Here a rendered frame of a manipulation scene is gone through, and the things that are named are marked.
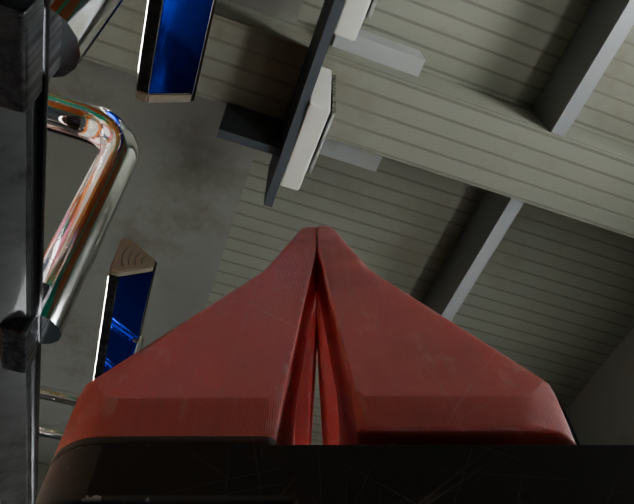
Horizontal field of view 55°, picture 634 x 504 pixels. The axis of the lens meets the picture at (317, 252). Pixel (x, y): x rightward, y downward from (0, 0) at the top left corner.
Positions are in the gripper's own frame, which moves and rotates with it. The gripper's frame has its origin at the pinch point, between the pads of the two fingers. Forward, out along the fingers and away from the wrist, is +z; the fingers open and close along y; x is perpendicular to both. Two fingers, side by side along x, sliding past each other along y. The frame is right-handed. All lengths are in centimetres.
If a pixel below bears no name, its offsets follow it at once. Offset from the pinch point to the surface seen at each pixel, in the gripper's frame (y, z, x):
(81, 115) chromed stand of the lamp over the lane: 14.7, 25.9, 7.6
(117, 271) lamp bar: 34, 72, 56
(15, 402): 15.5, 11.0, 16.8
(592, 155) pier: -109, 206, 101
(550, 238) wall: -112, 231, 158
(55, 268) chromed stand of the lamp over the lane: 12.7, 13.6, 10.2
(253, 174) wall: 28, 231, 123
